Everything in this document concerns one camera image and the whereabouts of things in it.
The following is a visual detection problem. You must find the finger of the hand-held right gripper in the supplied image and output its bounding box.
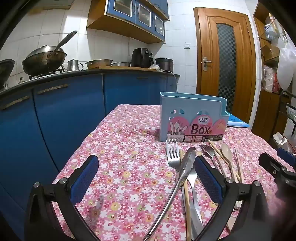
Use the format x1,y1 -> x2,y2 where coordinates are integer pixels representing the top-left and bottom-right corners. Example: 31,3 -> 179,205
277,147 -> 296,164
258,152 -> 296,182

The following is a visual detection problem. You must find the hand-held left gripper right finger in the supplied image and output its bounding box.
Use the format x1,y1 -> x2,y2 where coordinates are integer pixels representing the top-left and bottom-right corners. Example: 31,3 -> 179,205
194,156 -> 278,241

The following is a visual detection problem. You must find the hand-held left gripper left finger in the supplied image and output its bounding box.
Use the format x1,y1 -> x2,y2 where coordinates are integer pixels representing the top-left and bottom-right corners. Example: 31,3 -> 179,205
24,154 -> 100,241

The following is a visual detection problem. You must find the stainless steel spoon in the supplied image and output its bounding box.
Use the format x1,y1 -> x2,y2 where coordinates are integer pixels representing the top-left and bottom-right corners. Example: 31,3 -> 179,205
143,147 -> 196,241

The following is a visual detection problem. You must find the stainless steel fork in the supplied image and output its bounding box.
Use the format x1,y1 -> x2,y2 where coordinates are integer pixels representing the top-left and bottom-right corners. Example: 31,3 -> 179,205
199,145 -> 226,179
166,138 -> 204,226

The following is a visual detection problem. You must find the wooden chopstick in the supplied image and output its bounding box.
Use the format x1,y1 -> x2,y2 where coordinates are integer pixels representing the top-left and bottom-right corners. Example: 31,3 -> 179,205
179,149 -> 192,241
234,147 -> 244,183
208,140 -> 241,183

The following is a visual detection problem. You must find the wooden spoon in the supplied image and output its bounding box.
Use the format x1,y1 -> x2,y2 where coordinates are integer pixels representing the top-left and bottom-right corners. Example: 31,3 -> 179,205
220,143 -> 241,182

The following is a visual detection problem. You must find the light blue utensil box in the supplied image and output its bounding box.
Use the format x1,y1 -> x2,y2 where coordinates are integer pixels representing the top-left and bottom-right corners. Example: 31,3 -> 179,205
159,92 -> 231,142

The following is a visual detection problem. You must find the wooden shelf unit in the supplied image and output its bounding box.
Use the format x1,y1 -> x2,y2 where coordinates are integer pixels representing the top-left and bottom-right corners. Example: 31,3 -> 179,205
253,2 -> 296,139

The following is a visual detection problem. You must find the pink floral tablecloth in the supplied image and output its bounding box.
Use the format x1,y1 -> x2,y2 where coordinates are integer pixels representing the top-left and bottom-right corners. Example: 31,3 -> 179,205
52,104 -> 296,241

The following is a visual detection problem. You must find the blue workbook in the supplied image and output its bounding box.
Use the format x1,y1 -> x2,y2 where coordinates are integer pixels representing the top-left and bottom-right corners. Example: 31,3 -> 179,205
227,113 -> 251,128

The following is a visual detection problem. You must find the wooden door with glass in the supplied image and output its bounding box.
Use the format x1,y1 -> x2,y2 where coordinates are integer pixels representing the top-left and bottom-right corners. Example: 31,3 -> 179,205
194,7 -> 257,126

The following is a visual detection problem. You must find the large white plastic bag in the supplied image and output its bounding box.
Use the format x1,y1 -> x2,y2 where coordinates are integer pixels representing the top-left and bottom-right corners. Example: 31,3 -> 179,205
276,43 -> 296,91

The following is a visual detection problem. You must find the gas stove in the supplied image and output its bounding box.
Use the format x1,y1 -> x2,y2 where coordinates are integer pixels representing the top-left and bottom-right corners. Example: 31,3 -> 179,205
29,67 -> 66,80

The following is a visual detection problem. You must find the stainless steel kettle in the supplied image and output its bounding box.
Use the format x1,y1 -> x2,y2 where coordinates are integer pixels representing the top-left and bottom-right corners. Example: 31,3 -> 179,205
67,58 -> 84,71

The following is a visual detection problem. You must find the metal colander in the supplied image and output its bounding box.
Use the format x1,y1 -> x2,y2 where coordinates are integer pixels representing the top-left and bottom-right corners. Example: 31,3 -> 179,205
85,59 -> 113,69

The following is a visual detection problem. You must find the wooden cutting board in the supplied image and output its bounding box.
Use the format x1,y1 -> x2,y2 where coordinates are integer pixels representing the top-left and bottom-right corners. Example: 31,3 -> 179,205
87,66 -> 151,70

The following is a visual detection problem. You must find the dark rice cooker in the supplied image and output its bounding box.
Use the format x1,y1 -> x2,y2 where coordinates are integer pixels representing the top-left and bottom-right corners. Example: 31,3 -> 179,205
155,58 -> 174,72

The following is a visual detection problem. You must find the clear plastic bottle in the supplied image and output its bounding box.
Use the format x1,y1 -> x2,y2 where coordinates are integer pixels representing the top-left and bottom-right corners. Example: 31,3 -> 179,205
265,14 -> 278,40

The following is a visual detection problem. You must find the dark cooking pot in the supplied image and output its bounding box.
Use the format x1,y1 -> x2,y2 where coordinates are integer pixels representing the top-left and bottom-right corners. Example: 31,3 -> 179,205
0,59 -> 15,87

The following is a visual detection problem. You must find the black air fryer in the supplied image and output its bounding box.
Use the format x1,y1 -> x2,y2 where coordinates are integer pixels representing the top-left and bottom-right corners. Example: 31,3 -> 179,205
131,48 -> 153,68

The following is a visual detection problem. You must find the white power cable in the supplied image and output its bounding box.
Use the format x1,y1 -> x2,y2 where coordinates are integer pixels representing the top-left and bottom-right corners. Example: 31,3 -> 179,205
162,69 -> 179,93

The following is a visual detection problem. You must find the steel wok with handle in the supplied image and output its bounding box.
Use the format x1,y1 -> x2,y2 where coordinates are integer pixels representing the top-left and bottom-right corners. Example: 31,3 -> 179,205
22,31 -> 78,76

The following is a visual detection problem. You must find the blue wall cabinet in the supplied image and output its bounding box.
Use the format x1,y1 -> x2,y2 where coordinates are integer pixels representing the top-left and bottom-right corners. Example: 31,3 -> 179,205
87,0 -> 169,44

